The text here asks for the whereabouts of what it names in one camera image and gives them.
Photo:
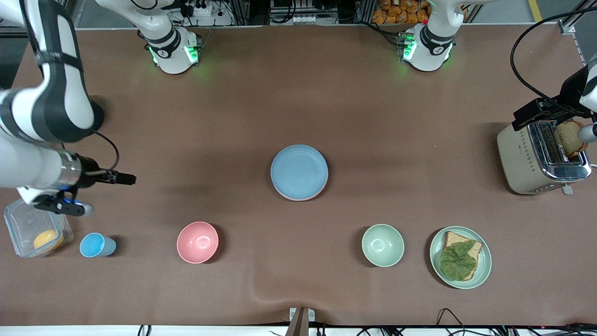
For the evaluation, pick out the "brown bread slice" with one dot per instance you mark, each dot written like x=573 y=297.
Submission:
x=453 y=239

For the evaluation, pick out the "pink bowl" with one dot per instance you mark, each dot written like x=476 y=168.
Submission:
x=197 y=242

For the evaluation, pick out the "orange snack bags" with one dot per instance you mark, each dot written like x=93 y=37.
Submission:
x=401 y=11

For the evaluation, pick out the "beige chrome toaster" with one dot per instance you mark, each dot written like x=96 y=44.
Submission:
x=517 y=158

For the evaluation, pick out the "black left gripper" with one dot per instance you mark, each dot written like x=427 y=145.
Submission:
x=572 y=92

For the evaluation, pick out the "clear plastic container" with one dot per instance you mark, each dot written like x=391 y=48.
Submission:
x=23 y=228

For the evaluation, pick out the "green bowl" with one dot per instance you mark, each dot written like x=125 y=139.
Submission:
x=383 y=245

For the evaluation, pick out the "pink plate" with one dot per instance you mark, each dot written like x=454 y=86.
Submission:
x=303 y=199

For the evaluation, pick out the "green plate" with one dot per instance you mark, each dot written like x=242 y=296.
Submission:
x=485 y=266

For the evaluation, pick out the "green lettuce leaf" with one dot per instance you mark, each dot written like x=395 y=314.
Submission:
x=457 y=263

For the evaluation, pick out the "yellow round food piece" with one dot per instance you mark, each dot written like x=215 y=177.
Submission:
x=48 y=240

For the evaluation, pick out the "brown toast slice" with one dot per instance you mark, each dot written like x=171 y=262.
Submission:
x=569 y=137

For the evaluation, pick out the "black utensil holder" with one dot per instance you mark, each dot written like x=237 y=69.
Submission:
x=99 y=116

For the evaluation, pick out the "metal camera bracket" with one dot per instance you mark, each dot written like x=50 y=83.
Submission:
x=300 y=322

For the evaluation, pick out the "white power strip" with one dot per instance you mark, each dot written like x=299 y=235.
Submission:
x=203 y=8

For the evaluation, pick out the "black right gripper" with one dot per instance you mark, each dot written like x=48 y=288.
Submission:
x=88 y=175

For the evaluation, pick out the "blue cup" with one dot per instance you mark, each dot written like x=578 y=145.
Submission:
x=95 y=245

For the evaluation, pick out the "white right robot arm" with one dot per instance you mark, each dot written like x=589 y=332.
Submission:
x=56 y=102

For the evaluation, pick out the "blue plate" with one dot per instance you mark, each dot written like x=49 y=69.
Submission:
x=299 y=170

